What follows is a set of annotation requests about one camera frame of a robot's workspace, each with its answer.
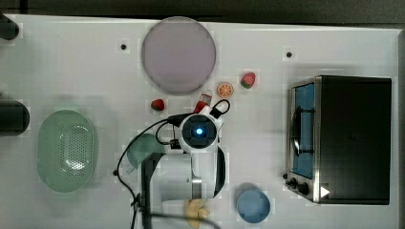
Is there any black toaster oven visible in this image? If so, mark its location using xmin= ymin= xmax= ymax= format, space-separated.
xmin=283 ymin=75 xmax=392 ymax=205

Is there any large lilac round plate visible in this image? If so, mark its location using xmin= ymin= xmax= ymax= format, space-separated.
xmin=141 ymin=16 xmax=216 ymax=94

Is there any green metal cup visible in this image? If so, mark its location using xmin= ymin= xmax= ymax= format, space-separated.
xmin=126 ymin=134 xmax=164 ymax=169

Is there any black cylinder post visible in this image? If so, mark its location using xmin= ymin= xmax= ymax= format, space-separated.
xmin=0 ymin=13 xmax=20 ymax=40
xmin=0 ymin=100 xmax=30 ymax=137

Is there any small red strawberry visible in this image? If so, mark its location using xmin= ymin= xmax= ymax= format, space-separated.
xmin=151 ymin=99 xmax=165 ymax=112

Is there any orange half slice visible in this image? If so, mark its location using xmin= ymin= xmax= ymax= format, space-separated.
xmin=217 ymin=82 xmax=234 ymax=98

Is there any large toy strawberry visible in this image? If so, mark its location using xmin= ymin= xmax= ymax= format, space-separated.
xmin=241 ymin=72 xmax=256 ymax=89

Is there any red ketchup bottle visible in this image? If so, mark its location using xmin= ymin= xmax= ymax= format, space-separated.
xmin=194 ymin=90 xmax=213 ymax=114

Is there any yellow banana toy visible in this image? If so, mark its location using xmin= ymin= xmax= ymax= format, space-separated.
xmin=185 ymin=199 xmax=210 ymax=229

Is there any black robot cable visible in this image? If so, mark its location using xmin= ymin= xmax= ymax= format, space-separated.
xmin=112 ymin=98 xmax=231 ymax=229

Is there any blue bowl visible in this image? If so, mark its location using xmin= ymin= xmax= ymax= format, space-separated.
xmin=236 ymin=189 xmax=270 ymax=223

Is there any green oval strainer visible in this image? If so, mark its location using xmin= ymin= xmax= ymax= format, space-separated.
xmin=37 ymin=110 xmax=95 ymax=193

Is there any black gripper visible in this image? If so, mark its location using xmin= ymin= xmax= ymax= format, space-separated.
xmin=167 ymin=113 xmax=191 ymax=127

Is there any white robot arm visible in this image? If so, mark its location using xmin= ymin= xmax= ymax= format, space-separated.
xmin=139 ymin=114 xmax=225 ymax=229

